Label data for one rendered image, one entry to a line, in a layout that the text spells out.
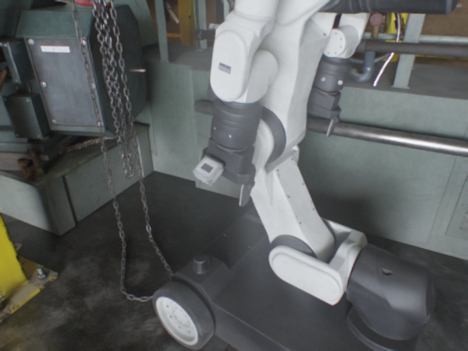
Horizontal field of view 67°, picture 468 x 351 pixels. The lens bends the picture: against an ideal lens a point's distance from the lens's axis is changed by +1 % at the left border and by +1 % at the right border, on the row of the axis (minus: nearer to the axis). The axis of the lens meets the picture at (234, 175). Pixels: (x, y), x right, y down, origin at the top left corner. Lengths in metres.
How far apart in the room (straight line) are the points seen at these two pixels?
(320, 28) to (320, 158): 0.70
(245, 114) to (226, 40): 0.13
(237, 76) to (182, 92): 1.14
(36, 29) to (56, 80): 0.16
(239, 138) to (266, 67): 0.13
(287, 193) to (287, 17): 0.41
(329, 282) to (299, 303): 0.16
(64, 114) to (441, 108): 1.28
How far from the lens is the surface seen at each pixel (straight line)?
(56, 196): 1.58
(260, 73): 0.61
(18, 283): 1.46
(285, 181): 0.90
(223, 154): 0.68
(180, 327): 1.13
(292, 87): 0.78
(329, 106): 1.03
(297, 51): 0.74
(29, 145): 1.53
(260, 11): 0.57
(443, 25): 4.13
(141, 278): 1.36
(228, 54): 0.57
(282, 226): 0.95
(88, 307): 1.32
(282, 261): 0.94
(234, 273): 1.08
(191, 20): 3.36
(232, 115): 0.61
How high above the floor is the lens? 0.95
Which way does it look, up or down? 30 degrees down
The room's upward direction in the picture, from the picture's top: straight up
